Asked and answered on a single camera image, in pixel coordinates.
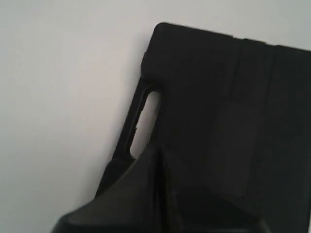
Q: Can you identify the black plastic carry case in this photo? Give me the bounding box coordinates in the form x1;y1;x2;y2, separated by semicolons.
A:
98;22;311;233

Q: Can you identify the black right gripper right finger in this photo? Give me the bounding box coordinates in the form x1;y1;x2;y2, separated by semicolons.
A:
159;147;271;233

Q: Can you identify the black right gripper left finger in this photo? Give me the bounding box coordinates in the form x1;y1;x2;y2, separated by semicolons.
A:
52;145;162;233

